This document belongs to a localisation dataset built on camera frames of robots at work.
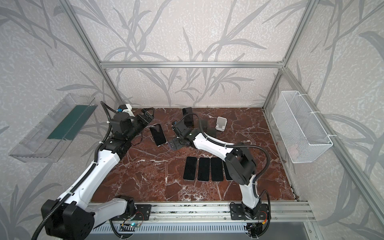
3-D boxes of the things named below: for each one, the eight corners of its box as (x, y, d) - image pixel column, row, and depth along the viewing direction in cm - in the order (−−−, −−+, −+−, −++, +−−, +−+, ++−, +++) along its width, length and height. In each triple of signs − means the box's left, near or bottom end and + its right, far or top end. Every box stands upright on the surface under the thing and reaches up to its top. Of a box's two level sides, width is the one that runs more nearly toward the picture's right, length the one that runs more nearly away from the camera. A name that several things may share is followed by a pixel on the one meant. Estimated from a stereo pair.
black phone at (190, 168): (183, 179, 87) (182, 177, 85) (186, 157, 95) (186, 156, 93) (194, 180, 86) (194, 179, 84) (197, 159, 95) (197, 157, 93)
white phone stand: (215, 132, 108) (216, 123, 101) (215, 124, 113) (216, 116, 105) (225, 132, 108) (227, 123, 101) (225, 124, 113) (226, 116, 105)
